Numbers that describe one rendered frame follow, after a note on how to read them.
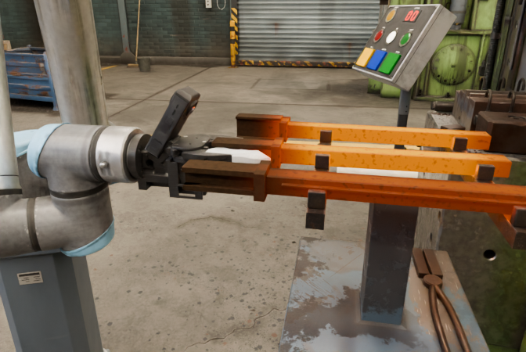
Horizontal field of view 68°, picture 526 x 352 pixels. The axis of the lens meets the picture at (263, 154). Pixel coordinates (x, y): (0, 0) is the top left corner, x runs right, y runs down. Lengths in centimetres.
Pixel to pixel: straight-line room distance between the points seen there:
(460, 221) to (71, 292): 103
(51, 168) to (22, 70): 526
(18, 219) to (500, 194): 66
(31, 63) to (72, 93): 474
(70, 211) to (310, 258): 44
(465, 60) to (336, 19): 374
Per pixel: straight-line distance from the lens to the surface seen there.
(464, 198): 47
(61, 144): 67
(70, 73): 100
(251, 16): 912
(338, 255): 82
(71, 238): 73
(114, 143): 62
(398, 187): 45
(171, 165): 59
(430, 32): 145
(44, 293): 129
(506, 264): 99
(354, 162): 56
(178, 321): 176
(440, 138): 69
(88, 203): 70
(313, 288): 73
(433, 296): 75
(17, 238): 73
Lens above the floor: 118
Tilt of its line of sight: 20 degrees down
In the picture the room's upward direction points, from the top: straight up
